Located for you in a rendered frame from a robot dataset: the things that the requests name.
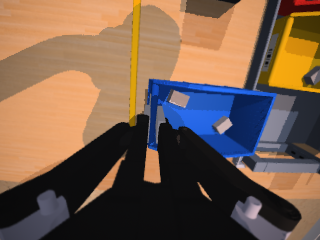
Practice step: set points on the blue bin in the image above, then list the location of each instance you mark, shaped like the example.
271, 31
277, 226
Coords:
206, 105

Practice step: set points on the grey metal shelf rack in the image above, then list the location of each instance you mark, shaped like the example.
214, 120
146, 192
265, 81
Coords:
294, 117

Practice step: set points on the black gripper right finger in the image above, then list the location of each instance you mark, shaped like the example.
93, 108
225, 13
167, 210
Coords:
263, 213

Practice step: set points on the red open bin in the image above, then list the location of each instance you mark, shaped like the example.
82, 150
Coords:
291, 6

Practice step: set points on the yellow open bin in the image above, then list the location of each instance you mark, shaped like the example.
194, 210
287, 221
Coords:
301, 54

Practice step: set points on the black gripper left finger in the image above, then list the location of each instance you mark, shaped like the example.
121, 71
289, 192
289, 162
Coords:
34, 208

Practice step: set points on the orange bar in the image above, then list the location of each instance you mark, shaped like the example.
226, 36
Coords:
134, 59

